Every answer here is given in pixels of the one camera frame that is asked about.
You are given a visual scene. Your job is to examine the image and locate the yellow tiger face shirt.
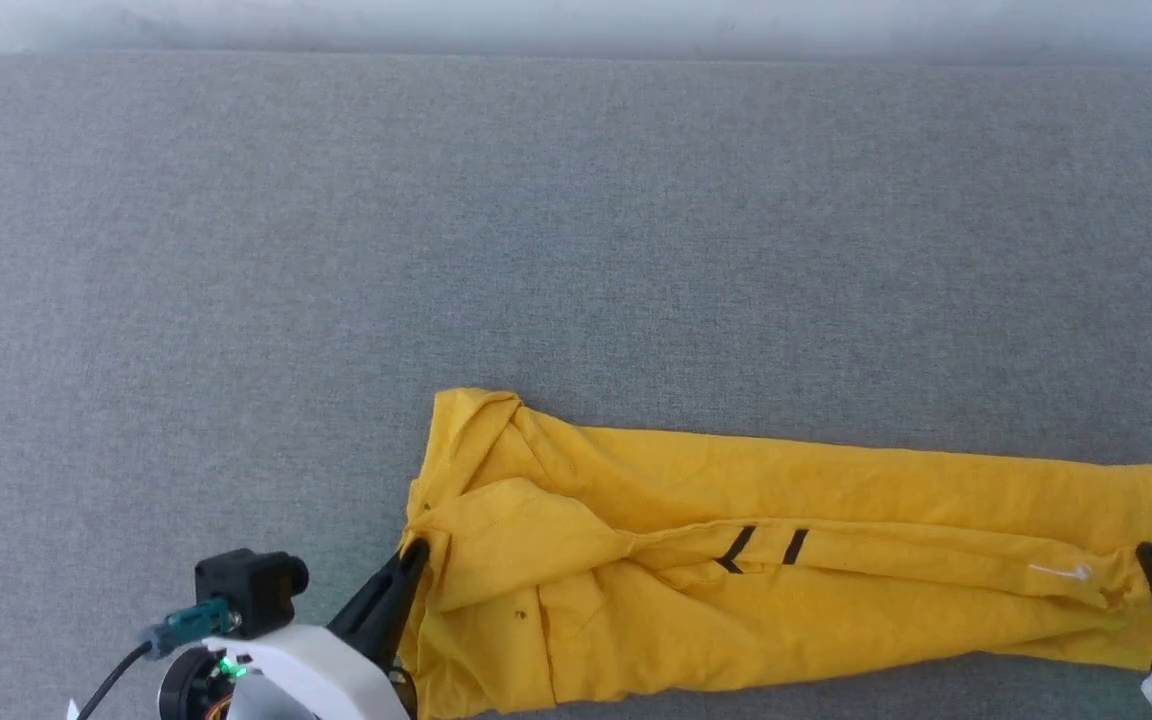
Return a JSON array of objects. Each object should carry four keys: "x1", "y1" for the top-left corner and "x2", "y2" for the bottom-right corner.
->
[{"x1": 398, "y1": 388, "x2": 1152, "y2": 720}]

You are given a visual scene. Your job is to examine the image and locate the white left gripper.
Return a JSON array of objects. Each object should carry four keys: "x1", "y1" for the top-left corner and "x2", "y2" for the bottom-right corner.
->
[{"x1": 157, "y1": 539, "x2": 431, "y2": 720}]

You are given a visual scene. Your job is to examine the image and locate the teal cable connector plug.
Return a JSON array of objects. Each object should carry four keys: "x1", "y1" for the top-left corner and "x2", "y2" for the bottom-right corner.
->
[{"x1": 141, "y1": 597, "x2": 241, "y2": 657}]

